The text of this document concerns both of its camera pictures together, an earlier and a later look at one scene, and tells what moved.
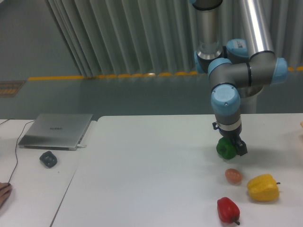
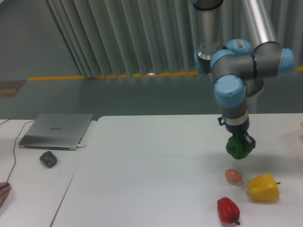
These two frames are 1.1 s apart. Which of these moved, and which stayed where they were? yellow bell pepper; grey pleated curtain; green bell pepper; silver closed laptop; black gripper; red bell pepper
Moved: black gripper; green bell pepper
Stayed: red bell pepper; silver closed laptop; yellow bell pepper; grey pleated curtain
